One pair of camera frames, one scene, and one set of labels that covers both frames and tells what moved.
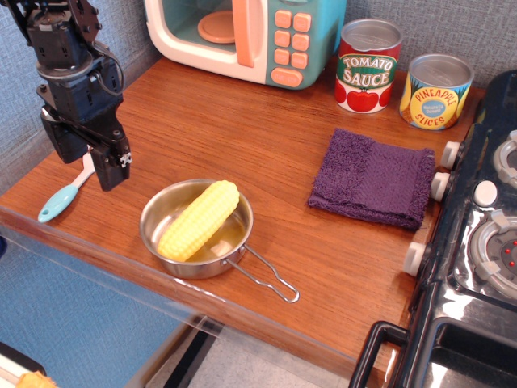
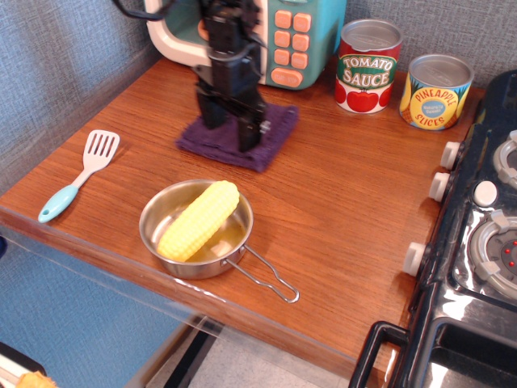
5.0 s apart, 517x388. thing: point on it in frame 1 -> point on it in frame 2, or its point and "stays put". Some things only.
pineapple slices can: x=435 y=91 stays put
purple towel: x=368 y=179 -> x=222 y=144
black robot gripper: x=88 y=94 -> x=236 y=73
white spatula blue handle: x=60 y=202 stays put
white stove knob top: x=450 y=153 stays put
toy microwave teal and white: x=289 y=44 stays put
